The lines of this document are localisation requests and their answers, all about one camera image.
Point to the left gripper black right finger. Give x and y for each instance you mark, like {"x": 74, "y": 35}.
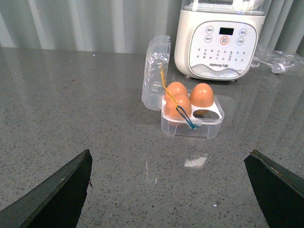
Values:
{"x": 279, "y": 192}

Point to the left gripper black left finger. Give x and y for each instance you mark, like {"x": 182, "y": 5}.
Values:
{"x": 55, "y": 203}

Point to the blue rubber band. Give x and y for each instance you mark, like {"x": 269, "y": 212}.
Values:
{"x": 185, "y": 116}

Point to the clear plastic egg box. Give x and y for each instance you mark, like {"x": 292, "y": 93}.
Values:
{"x": 209, "y": 119}

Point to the brown egg back right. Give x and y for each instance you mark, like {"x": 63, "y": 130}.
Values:
{"x": 202, "y": 95}

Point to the brown egg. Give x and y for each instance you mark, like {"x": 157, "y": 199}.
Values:
{"x": 181, "y": 100}
{"x": 202, "y": 95}
{"x": 175, "y": 88}

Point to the brown egg front left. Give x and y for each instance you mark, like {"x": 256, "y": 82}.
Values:
{"x": 181, "y": 100}

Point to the brown egg back left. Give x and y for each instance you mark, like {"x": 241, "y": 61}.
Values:
{"x": 175, "y": 88}

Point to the clear plastic bag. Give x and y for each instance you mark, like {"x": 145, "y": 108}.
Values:
{"x": 277, "y": 62}

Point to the white Joyoung blender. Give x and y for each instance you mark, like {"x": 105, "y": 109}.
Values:
{"x": 217, "y": 39}

